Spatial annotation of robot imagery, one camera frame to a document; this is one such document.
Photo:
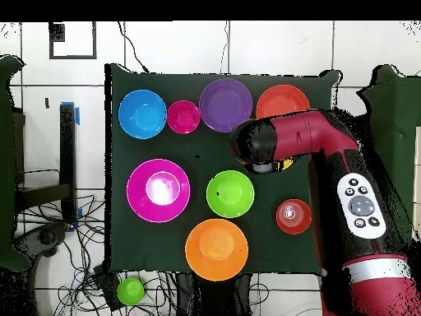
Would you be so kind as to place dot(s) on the stack of yellow cups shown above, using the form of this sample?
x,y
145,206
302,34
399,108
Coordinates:
x,y
287,164

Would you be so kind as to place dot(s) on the small orange bowl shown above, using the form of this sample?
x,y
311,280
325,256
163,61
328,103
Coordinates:
x,y
299,224

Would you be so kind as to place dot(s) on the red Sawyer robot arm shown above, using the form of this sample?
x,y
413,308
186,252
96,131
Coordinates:
x,y
309,135

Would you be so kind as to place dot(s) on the dark green table cloth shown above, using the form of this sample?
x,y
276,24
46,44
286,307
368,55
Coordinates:
x,y
197,151

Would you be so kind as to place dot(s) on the small crimson bowl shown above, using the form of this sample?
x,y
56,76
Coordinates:
x,y
183,117

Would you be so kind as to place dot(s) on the purple bowl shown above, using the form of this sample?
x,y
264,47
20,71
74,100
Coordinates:
x,y
225,105

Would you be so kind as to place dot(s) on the large magenta bowl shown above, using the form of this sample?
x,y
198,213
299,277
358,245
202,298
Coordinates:
x,y
141,191

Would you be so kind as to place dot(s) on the large light orange bowl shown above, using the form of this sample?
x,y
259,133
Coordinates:
x,y
217,250

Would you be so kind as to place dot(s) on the blue bowl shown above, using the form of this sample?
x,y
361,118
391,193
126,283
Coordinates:
x,y
141,115

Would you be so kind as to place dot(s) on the large red-orange bowl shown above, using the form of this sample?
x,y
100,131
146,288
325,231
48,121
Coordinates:
x,y
283,102

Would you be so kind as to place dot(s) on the small green round bowl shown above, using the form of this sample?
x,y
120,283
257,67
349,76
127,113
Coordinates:
x,y
130,291

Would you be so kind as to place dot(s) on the black metal stand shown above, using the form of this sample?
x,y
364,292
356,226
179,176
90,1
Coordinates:
x,y
68,164

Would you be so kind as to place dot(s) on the green covered side table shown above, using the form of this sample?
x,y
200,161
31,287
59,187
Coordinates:
x,y
401,112
5,164

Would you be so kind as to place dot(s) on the black square floor frame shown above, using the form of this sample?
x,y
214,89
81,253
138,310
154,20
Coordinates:
x,y
58,31

